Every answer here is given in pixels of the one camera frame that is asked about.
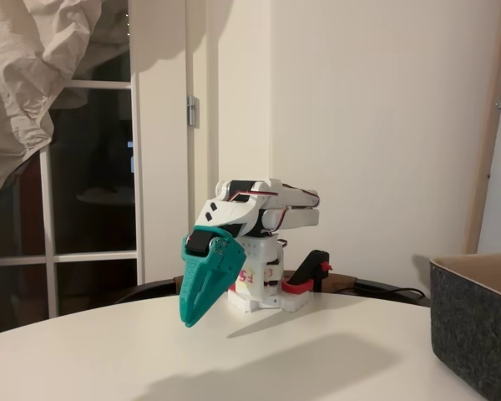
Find dark grey felt box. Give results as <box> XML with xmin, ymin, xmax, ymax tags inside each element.
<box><xmin>428</xmin><ymin>252</ymin><xmax>501</xmax><ymax>401</ymax></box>

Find dark brown chair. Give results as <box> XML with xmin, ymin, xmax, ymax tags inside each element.
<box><xmin>115</xmin><ymin>270</ymin><xmax>432</xmax><ymax>308</ymax></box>

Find white glazed door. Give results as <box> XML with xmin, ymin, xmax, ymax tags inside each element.
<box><xmin>0</xmin><ymin>0</ymin><xmax>192</xmax><ymax>338</ymax></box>

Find black clamp red pad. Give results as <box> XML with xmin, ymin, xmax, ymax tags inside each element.
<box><xmin>281</xmin><ymin>249</ymin><xmax>333</xmax><ymax>296</ymax></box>

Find silver door hinge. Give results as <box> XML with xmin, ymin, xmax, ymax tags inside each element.
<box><xmin>186</xmin><ymin>94</ymin><xmax>201</xmax><ymax>127</ymax></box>

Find beige crumpled curtain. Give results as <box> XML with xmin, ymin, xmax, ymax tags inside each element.
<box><xmin>0</xmin><ymin>0</ymin><xmax>131</xmax><ymax>229</ymax></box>

